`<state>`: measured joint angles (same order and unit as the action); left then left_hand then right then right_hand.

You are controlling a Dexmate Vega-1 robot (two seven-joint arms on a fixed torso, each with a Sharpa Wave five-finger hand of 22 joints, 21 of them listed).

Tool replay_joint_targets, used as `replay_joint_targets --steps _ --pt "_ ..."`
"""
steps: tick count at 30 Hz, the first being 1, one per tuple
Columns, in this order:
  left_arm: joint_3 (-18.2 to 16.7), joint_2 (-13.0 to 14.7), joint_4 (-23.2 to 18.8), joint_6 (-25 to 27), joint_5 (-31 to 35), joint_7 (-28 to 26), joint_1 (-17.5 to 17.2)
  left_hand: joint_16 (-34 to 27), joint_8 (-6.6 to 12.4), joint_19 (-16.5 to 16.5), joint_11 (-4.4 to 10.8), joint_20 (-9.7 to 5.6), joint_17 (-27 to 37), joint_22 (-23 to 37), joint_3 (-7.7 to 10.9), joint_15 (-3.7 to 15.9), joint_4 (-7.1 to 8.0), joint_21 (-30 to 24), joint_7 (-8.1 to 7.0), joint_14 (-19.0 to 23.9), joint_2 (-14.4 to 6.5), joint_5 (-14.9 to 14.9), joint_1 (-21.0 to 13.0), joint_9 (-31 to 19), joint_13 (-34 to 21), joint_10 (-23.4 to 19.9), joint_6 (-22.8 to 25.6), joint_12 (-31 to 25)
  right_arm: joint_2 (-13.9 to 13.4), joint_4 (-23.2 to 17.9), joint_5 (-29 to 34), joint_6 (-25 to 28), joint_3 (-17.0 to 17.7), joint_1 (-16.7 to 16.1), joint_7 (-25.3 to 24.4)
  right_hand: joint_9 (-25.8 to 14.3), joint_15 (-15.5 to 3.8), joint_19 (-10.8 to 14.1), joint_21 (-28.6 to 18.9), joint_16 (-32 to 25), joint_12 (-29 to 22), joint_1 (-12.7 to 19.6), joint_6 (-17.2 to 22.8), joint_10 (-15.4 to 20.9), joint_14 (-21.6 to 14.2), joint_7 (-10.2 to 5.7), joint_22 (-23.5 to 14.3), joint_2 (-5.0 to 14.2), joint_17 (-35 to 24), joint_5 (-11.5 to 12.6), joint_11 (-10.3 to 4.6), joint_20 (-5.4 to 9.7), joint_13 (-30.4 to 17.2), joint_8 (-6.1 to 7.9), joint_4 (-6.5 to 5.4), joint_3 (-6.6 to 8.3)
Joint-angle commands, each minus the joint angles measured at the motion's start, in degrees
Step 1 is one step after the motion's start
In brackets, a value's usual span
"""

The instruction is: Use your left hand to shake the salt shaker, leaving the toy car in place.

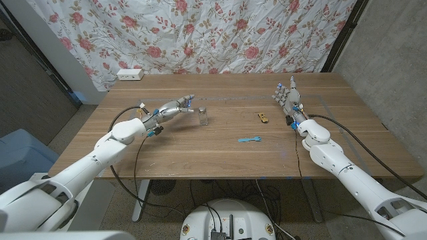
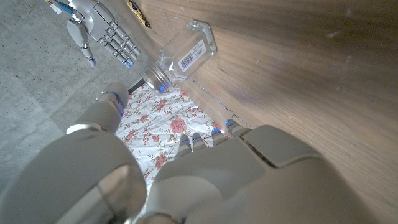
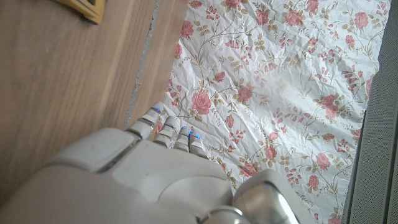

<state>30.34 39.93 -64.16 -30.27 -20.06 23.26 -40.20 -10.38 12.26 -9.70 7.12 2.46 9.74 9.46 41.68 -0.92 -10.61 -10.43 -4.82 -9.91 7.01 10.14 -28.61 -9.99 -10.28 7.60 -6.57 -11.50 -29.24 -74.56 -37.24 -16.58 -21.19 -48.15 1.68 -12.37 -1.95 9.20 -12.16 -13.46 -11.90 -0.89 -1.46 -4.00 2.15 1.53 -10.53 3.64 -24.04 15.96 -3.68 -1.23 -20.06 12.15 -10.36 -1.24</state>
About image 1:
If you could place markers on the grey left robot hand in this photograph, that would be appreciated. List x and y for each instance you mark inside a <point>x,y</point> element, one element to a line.
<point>166,111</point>

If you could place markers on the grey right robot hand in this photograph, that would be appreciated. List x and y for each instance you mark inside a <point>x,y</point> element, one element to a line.
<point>290,100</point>

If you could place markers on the glass salt shaker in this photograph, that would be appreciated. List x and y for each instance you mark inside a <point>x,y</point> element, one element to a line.
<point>203,118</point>

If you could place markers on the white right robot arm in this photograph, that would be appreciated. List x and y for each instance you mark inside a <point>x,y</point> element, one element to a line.
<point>333,156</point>

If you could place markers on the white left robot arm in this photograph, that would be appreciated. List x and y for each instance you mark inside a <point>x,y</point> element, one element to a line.
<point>100,150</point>

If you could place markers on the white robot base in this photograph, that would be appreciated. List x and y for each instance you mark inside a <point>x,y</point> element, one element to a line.
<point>227,216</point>

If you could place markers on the yellow toy car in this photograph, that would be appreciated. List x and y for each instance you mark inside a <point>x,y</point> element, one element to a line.
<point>263,118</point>

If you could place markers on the blue toy wrench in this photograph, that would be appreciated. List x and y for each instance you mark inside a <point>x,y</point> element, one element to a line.
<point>247,140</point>

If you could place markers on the white power strip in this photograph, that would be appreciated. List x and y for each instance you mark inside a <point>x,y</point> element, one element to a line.
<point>130,74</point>

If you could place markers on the black round fan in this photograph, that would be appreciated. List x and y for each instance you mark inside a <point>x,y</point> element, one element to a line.
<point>162,187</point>

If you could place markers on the floral backdrop cloth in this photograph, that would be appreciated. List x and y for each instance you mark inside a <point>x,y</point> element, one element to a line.
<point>200,33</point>

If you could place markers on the black backdrop pole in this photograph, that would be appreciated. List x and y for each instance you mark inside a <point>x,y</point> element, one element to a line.
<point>343,33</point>

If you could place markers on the white table leg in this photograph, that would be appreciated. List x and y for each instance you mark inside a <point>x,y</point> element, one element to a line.
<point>140,203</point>

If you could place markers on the grey table leg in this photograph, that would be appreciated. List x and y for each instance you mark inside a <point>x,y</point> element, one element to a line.
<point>313,203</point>

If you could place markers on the white mat with blue footprints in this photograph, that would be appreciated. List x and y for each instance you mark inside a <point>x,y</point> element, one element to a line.
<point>96,206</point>

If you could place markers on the blue storage bin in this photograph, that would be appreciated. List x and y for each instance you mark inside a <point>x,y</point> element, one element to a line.
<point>20,156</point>

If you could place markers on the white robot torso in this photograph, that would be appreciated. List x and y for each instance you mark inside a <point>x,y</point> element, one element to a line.
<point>66,236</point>

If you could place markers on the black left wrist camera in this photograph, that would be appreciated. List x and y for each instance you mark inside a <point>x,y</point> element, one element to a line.
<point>158,130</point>

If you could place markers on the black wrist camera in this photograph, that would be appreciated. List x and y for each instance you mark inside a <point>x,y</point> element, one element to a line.
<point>158,130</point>
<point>289,120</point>

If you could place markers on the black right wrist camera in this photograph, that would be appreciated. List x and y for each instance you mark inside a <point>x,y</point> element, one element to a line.
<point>289,120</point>

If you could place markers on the black wall frame strip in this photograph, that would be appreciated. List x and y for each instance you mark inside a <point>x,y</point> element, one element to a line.
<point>63,83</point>

